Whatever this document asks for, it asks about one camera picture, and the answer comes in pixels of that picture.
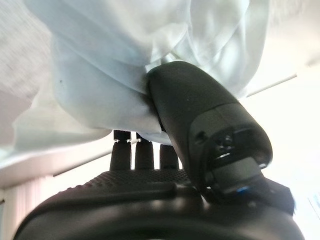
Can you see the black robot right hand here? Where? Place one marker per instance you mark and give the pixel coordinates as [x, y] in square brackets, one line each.
[205, 120]

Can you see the white garment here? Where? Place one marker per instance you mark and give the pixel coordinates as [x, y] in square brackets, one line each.
[100, 62]

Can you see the white curtain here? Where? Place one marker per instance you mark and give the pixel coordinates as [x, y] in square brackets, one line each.
[30, 195]

